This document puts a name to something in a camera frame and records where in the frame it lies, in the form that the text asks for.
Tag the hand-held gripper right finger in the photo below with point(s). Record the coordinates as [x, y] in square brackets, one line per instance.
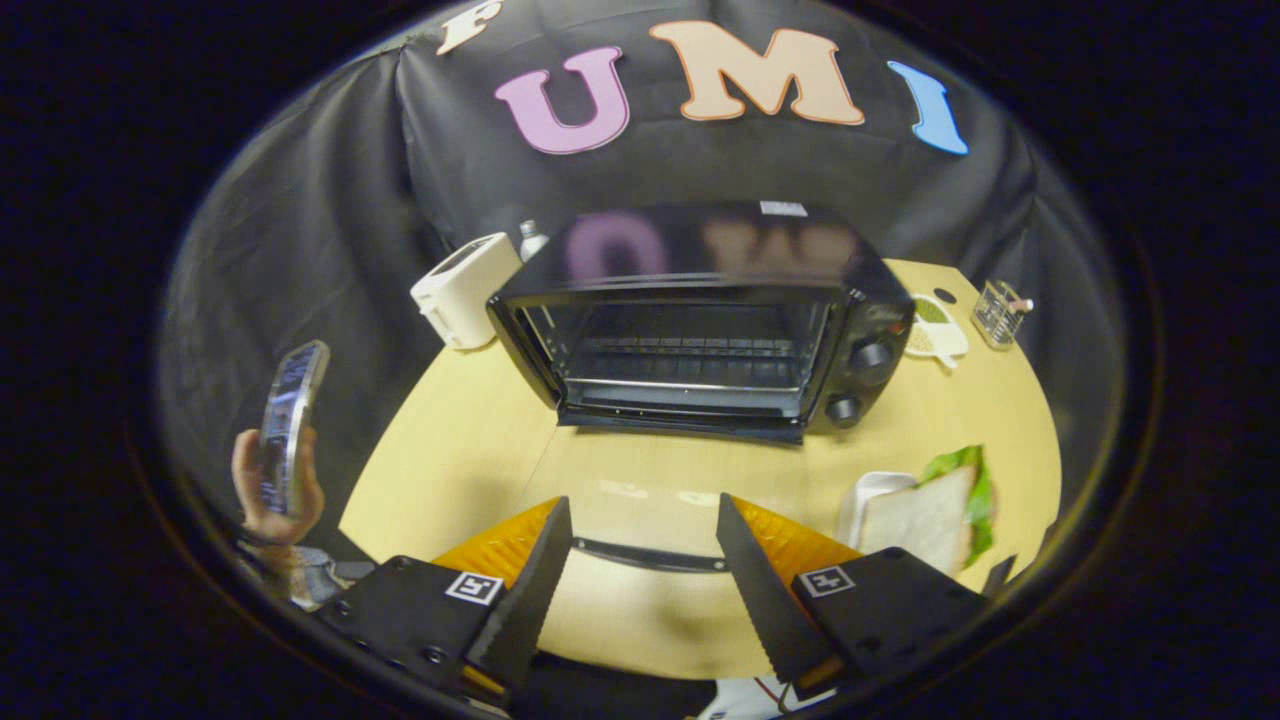
[765, 600]

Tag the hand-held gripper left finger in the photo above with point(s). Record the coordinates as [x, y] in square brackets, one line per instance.
[525, 610]

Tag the sandwich with lettuce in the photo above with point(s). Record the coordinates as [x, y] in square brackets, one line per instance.
[925, 515]

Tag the black toaster oven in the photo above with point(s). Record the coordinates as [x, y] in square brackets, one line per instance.
[690, 250]

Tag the white bread toaster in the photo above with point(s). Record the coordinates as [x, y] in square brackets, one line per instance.
[465, 290]

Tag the white plastic tray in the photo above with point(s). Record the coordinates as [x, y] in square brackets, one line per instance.
[862, 495]

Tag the smartphone with patterned case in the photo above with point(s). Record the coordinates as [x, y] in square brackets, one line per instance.
[290, 420]

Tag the white divided spice dish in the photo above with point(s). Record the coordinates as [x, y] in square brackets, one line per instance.
[940, 335]

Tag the silver bottle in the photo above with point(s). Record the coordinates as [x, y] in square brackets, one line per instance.
[531, 240]

